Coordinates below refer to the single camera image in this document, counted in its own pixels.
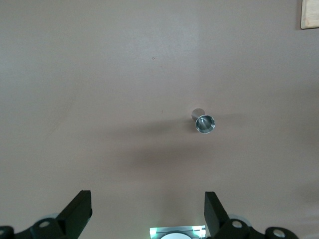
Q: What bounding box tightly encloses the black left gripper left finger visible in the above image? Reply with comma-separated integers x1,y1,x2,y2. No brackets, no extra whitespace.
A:
0,190,93,239

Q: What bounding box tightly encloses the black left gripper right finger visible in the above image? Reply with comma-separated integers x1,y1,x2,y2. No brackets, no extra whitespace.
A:
203,191,299,239

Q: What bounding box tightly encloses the steel measuring cup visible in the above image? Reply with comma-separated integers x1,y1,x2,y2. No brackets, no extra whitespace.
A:
191,108,216,135

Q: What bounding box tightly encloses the brown table cover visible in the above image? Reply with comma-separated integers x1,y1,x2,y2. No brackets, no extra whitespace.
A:
0,0,319,239

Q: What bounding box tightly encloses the wooden cutting board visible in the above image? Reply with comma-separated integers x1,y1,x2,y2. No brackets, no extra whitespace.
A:
300,0,319,30

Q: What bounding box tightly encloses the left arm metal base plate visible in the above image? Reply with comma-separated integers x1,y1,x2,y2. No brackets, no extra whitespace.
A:
149,225,206,239

